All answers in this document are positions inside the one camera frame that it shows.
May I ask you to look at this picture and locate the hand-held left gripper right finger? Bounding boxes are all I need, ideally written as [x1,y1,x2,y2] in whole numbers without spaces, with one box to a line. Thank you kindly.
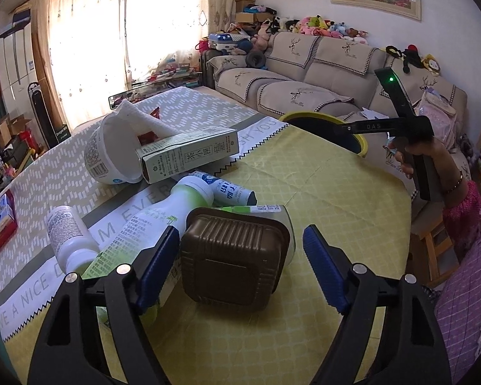
[302,225,453,385]

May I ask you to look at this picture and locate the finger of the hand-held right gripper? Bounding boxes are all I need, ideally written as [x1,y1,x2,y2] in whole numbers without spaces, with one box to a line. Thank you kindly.
[332,119,389,136]

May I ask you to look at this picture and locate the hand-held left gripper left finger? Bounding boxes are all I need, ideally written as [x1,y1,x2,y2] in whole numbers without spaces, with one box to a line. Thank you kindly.
[27,225,181,385]

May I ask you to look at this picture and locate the green white plastic bottle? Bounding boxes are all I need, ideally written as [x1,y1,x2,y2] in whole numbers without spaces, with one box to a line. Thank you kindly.
[81,175,215,325]

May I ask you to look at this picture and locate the yellow rimmed black bin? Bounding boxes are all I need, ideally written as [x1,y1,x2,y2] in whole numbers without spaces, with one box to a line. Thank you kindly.
[278,111,367,157]

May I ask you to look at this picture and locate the brown ribbed plastic tray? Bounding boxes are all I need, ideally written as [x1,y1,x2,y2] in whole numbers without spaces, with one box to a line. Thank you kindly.
[180,207,289,312]

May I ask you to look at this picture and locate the blue white small bottle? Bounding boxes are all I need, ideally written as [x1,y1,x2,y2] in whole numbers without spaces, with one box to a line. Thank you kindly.
[188,170,258,208]

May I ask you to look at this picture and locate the white pill bottle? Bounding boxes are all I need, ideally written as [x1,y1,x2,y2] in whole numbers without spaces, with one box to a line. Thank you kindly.
[45,205,101,275]

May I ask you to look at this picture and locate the green white tea carton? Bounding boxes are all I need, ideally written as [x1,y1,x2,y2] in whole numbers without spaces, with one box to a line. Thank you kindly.
[135,127,240,185]

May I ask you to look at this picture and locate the white instant noodle cup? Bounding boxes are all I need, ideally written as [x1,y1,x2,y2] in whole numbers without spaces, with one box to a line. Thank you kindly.
[83,112,161,185]

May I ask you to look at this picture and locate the white paper napkin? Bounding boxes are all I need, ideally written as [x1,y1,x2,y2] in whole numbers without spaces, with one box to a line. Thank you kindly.
[112,99,176,142]

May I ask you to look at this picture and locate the red snack wrapper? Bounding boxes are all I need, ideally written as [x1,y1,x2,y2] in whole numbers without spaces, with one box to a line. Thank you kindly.
[138,106,163,145]

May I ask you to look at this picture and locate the person's right hand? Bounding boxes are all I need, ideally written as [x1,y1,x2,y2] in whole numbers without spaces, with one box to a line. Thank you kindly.
[387,135,463,209]

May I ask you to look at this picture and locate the pink bag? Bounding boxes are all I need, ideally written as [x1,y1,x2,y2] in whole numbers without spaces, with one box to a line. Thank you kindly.
[415,88,460,145]

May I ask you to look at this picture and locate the black plush toy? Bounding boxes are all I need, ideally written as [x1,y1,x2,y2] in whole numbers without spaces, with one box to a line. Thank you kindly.
[386,44,423,73]

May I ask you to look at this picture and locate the yellow lion plush toy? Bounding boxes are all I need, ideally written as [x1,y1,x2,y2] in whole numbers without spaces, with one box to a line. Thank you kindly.
[421,54,442,75]

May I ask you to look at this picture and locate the beige sofa with deer covers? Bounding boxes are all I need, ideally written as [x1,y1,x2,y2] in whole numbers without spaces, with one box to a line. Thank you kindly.
[206,32,469,209]

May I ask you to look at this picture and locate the pile of plush toys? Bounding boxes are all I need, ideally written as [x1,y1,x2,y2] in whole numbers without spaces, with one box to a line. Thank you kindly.
[250,15,369,47]

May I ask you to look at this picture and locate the wooden stool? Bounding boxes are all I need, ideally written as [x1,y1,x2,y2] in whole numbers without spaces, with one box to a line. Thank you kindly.
[409,209,461,289]

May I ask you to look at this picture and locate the purple checkered garment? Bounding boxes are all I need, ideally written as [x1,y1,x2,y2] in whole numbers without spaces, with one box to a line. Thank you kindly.
[433,225,481,385]

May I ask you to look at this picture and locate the blue star cushion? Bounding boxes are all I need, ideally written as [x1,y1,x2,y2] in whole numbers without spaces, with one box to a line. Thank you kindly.
[208,33,251,53]

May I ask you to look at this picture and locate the blue white tissue pack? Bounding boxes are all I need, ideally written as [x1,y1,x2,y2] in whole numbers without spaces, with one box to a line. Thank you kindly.
[0,193,16,236]

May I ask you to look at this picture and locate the glass coffee table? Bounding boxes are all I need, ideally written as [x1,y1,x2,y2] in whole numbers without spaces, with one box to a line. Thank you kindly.
[108,68,203,109]

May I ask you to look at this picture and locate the black white tower fan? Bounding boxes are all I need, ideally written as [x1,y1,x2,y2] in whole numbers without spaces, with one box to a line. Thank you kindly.
[27,82,61,149]

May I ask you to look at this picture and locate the open brown cardboard boxes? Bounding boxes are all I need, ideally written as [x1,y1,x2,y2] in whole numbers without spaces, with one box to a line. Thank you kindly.
[0,114,37,157]

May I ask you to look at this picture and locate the cream sheer curtains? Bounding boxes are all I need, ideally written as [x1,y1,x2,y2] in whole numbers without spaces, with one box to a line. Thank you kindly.
[8,0,241,129]

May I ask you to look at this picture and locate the white standing air conditioner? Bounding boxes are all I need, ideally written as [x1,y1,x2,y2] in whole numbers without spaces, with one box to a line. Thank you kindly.
[0,8,38,113]

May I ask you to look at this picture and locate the gold bracelet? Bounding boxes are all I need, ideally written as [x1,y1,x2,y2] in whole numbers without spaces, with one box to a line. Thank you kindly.
[443,169,464,195]

